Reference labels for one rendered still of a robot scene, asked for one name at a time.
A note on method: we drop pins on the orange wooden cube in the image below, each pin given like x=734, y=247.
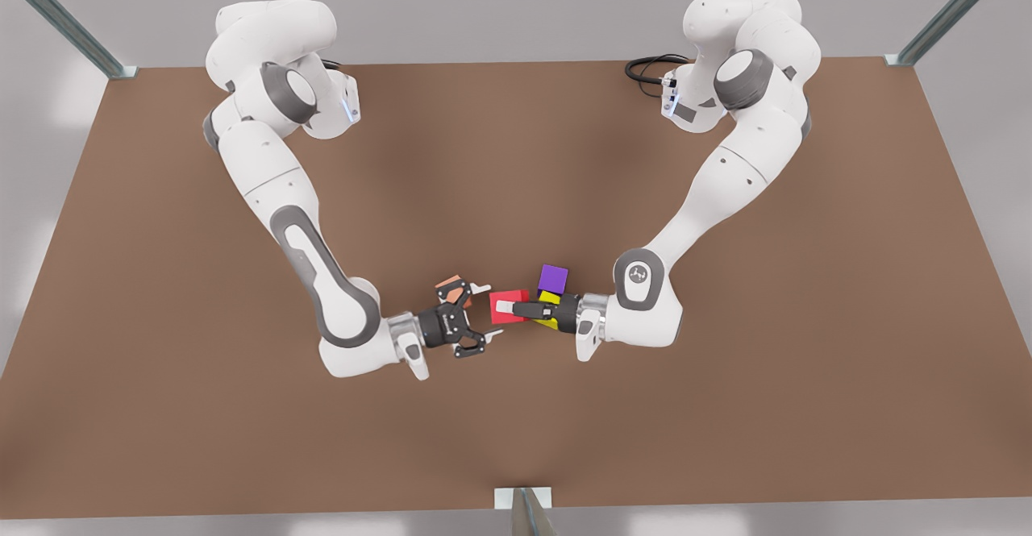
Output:
x=448, y=284

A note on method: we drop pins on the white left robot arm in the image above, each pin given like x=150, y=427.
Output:
x=730, y=173

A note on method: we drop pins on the purple wooden cube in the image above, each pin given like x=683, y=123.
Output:
x=553, y=278

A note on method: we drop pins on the red wooden cube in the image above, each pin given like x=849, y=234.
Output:
x=504, y=318

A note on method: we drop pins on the yellow wooden cube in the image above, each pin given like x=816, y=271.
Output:
x=549, y=297

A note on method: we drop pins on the silver frame post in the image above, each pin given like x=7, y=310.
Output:
x=951, y=12
x=60, y=16
x=526, y=512

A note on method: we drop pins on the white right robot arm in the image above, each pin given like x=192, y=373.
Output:
x=266, y=173

